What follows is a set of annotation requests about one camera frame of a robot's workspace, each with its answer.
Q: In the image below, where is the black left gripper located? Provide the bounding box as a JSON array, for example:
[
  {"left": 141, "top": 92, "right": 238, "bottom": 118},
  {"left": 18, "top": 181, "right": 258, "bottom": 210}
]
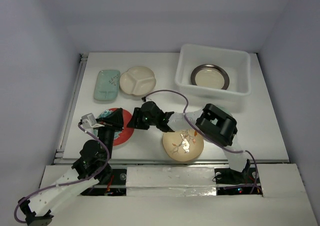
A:
[{"left": 93, "top": 107, "right": 125, "bottom": 159}]

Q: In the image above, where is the red plate with teal flower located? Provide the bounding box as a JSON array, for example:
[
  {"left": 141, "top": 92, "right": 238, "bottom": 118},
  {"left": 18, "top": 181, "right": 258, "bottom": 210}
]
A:
[{"left": 93, "top": 108, "right": 134, "bottom": 147}]

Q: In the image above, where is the beige bird painted plate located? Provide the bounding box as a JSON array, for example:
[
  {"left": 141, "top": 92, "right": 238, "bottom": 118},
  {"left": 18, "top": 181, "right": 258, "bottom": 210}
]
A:
[{"left": 162, "top": 129, "right": 204, "bottom": 162}]

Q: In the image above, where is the brown rimmed cream plate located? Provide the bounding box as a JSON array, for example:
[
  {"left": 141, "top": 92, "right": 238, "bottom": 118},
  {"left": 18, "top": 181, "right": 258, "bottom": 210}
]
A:
[{"left": 190, "top": 64, "right": 230, "bottom": 90}]

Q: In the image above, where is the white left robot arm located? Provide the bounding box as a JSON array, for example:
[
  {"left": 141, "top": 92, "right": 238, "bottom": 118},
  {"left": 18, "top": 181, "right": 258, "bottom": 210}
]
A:
[{"left": 14, "top": 108, "right": 124, "bottom": 226}]

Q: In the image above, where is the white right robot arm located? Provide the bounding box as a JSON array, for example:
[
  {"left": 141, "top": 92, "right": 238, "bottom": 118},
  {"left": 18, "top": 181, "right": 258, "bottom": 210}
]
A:
[{"left": 127, "top": 101, "right": 250, "bottom": 182}]

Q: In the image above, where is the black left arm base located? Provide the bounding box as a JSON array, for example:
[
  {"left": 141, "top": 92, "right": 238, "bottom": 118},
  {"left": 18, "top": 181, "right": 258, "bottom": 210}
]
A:
[{"left": 80, "top": 169, "right": 127, "bottom": 197}]

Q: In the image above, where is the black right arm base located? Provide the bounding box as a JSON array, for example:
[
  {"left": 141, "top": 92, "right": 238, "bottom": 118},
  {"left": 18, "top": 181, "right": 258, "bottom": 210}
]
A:
[{"left": 212, "top": 166, "right": 263, "bottom": 196}]

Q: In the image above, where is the white plastic bin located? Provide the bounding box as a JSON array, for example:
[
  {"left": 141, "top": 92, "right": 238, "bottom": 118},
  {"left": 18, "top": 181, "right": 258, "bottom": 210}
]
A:
[{"left": 174, "top": 44, "right": 252, "bottom": 101}]

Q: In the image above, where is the light green rectangular dish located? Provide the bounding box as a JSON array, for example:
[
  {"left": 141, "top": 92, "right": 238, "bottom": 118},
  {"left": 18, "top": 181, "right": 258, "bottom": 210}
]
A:
[{"left": 93, "top": 69, "right": 121, "bottom": 101}]

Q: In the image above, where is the cream divided dish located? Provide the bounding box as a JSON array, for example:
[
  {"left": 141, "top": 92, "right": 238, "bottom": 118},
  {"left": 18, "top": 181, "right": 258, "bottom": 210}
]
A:
[{"left": 119, "top": 66, "right": 157, "bottom": 96}]

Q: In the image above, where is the light green round plate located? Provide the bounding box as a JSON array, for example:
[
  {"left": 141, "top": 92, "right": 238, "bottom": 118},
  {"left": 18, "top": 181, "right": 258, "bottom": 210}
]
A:
[{"left": 216, "top": 105, "right": 233, "bottom": 118}]

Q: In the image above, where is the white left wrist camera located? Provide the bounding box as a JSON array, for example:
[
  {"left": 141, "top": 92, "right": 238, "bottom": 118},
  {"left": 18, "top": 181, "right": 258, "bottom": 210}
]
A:
[{"left": 81, "top": 113, "right": 101, "bottom": 129}]

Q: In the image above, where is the aluminium frame rail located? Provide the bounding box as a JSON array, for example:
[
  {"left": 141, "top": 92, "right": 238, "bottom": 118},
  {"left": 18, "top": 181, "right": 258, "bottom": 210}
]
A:
[{"left": 53, "top": 52, "right": 89, "bottom": 164}]

